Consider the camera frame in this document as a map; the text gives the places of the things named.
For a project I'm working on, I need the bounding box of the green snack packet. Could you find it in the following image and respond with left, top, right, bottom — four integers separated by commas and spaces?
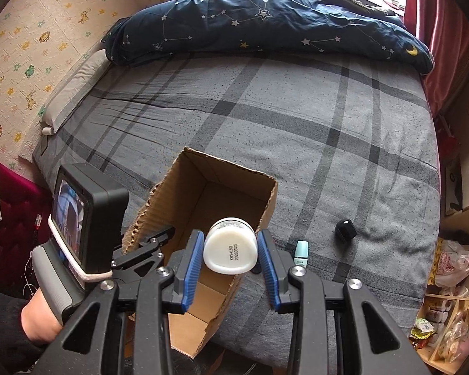
414, 318, 434, 346

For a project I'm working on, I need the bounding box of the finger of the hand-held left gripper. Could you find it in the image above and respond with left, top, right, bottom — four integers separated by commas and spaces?
122, 227, 176, 256
110, 242, 167, 273

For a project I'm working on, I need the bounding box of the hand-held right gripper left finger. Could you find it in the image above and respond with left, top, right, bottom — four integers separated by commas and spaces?
33, 230, 206, 375

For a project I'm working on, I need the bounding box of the white plastic bag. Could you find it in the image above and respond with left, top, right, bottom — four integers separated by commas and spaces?
436, 240, 469, 288

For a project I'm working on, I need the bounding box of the red curtain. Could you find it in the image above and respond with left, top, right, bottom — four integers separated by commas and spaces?
404, 0, 469, 118

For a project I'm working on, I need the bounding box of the wooden shelf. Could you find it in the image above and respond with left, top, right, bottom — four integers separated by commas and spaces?
410, 289, 469, 375

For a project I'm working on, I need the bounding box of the dark blue starry duvet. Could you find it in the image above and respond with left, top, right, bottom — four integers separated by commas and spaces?
103, 0, 434, 75

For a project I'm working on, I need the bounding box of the dark red tufted headboard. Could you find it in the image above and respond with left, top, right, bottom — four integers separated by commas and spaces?
0, 161, 53, 301

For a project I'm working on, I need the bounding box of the grey pillow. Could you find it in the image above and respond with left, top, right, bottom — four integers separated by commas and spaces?
41, 49, 112, 135

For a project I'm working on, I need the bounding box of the white box with black print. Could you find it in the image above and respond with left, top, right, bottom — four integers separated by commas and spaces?
443, 156, 464, 215

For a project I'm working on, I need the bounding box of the clear bag of snacks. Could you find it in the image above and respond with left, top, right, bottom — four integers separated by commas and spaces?
441, 308, 469, 364

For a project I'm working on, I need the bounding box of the pack of small white cups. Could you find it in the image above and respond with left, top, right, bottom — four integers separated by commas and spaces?
424, 299, 454, 321

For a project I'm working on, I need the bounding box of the mint green bottle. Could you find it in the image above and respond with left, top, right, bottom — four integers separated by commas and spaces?
293, 241, 310, 270

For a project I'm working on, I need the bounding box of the white cream jar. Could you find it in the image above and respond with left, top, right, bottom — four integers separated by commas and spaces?
202, 217, 257, 275

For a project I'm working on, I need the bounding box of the brown cardboard box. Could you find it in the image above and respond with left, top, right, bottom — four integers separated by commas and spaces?
121, 146, 279, 360

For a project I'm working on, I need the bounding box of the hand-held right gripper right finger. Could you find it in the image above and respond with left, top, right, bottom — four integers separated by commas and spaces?
257, 228, 432, 375

